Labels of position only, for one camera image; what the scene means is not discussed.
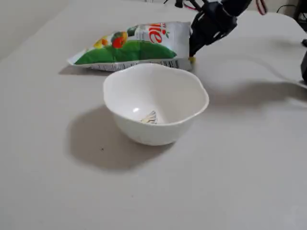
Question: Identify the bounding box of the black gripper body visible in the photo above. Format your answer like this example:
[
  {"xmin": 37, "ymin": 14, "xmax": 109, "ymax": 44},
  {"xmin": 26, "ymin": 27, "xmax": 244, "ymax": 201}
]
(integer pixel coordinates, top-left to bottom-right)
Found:
[{"xmin": 198, "ymin": 1, "xmax": 238, "ymax": 35}]

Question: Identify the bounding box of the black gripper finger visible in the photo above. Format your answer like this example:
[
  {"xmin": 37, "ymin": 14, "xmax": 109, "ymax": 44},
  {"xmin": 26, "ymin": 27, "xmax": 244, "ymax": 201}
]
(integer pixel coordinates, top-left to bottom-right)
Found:
[
  {"xmin": 188, "ymin": 12, "xmax": 210, "ymax": 58},
  {"xmin": 196, "ymin": 28, "xmax": 228, "ymax": 55}
]

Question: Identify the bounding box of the veggie straws snack packet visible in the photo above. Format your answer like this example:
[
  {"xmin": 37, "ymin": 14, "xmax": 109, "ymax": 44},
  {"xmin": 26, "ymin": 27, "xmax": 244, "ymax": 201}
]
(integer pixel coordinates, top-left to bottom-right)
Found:
[{"xmin": 67, "ymin": 21, "xmax": 194, "ymax": 72}]

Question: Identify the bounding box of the white scalloped ceramic bowl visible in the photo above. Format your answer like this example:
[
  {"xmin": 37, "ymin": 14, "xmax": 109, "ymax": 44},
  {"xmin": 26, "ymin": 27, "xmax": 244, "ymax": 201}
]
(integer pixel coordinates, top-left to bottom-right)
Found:
[{"xmin": 102, "ymin": 62, "xmax": 210, "ymax": 146}]

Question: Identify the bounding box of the dark background furniture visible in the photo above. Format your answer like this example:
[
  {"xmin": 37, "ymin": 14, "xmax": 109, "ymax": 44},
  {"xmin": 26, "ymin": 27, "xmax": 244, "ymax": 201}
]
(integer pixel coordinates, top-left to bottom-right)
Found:
[{"xmin": 294, "ymin": 0, "xmax": 307, "ymax": 26}]

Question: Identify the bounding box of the red cable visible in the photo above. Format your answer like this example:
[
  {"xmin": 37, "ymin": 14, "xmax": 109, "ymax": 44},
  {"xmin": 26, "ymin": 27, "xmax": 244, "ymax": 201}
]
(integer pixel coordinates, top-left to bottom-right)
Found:
[{"xmin": 255, "ymin": 0, "xmax": 268, "ymax": 16}]

